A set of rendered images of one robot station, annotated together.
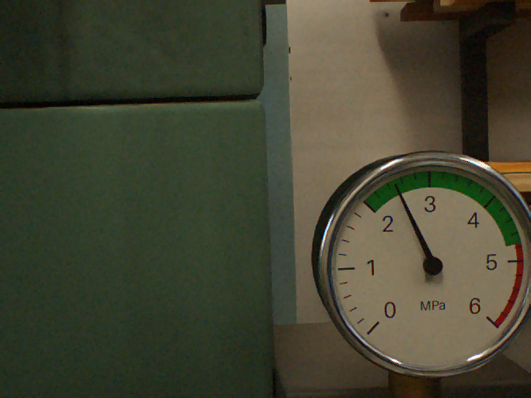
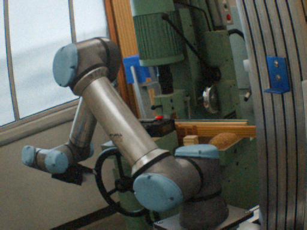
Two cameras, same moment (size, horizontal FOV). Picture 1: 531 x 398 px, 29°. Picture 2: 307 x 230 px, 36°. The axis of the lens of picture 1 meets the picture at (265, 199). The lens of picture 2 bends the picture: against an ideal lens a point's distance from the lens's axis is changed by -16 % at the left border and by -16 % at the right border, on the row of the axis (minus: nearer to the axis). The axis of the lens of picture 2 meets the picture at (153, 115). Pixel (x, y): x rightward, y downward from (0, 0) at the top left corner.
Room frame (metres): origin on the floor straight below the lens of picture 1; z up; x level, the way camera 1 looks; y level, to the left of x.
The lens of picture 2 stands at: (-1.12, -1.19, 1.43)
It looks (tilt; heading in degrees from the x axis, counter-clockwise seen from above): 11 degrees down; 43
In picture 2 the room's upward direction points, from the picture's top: 9 degrees counter-clockwise
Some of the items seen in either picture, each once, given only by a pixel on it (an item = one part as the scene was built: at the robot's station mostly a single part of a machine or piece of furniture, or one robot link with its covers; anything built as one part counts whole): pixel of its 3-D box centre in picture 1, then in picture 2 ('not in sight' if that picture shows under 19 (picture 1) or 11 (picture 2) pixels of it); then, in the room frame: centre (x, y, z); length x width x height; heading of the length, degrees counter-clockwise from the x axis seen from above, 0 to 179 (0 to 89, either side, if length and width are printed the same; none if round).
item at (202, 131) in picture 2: not in sight; (187, 130); (0.50, 0.16, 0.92); 0.67 x 0.02 x 0.04; 93
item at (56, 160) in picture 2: not in sight; (54, 160); (-0.16, 0.18, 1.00); 0.11 x 0.11 x 0.08; 1
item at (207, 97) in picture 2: not in sight; (212, 98); (0.63, 0.11, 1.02); 0.12 x 0.03 x 0.12; 3
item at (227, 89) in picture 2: not in sight; (225, 95); (0.69, 0.08, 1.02); 0.09 x 0.07 x 0.12; 93
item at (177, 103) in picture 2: not in sight; (172, 103); (0.51, 0.23, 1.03); 0.14 x 0.07 x 0.09; 3
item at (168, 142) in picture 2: not in sight; (152, 147); (0.30, 0.17, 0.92); 0.15 x 0.13 x 0.09; 93
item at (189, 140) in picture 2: not in sight; (190, 142); (0.37, 0.04, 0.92); 0.04 x 0.03 x 0.04; 99
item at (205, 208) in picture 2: not in sight; (202, 204); (-0.04, -0.31, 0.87); 0.15 x 0.15 x 0.10
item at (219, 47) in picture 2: not in sight; (219, 47); (0.72, 0.09, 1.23); 0.09 x 0.08 x 0.15; 3
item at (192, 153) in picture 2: not in sight; (197, 169); (-0.05, -0.31, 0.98); 0.13 x 0.12 x 0.14; 1
